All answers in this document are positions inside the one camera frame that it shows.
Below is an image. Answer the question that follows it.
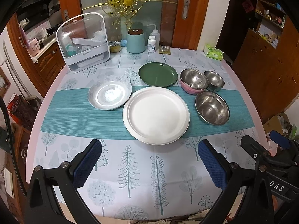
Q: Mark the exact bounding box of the large steel bowl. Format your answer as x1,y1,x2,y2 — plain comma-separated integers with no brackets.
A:
195,91,230,126

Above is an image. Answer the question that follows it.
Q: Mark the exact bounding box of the small green steel bowl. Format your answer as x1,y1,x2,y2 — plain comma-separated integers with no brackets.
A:
204,70,225,93

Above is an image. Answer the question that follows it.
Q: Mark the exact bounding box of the pink steel bowl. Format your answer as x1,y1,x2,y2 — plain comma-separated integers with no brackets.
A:
179,69,209,95

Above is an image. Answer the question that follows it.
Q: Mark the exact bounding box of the large white plate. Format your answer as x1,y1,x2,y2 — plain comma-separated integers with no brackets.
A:
123,86,191,146

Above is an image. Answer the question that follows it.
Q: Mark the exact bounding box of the patterned white deep plate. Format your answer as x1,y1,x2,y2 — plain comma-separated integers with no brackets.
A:
88,76,132,111

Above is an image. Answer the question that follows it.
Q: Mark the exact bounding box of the green plate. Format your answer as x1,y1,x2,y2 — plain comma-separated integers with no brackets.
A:
138,62,178,88

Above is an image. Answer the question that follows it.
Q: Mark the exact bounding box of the cardboard box with clutter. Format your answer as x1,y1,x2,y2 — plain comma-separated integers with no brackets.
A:
263,113,298,142

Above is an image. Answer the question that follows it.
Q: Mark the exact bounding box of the wooden cabinet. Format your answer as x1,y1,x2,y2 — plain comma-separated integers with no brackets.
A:
233,0,298,122

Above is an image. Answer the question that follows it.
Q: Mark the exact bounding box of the green tissue pack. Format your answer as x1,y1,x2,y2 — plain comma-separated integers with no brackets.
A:
203,44,223,61

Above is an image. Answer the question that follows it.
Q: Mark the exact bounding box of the tree print tablecloth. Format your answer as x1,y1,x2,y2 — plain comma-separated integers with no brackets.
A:
26,48,268,220

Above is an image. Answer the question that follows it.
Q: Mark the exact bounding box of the gold blister pack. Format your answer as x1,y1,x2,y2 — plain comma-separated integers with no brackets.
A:
159,46,171,55

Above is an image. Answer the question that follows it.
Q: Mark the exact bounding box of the white pill bottle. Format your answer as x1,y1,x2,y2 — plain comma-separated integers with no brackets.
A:
147,35,157,53

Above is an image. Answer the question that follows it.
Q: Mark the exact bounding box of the clear squeeze bottle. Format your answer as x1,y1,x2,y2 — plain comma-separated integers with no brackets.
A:
147,24,161,50

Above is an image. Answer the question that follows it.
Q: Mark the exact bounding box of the white clear storage box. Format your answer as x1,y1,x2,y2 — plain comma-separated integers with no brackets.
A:
56,12,110,73

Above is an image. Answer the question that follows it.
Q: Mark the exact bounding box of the small glass jar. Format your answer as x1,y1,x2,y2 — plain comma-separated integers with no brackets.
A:
109,41,122,53

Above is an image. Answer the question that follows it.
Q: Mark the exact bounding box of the teal canister brown lid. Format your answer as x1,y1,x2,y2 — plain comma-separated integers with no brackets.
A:
127,29,145,54

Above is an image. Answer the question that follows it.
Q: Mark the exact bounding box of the glass door gold ornament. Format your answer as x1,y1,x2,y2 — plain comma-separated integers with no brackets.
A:
78,0,181,47

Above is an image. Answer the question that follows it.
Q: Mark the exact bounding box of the black cable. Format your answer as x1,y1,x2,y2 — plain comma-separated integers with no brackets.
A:
0,95,27,199

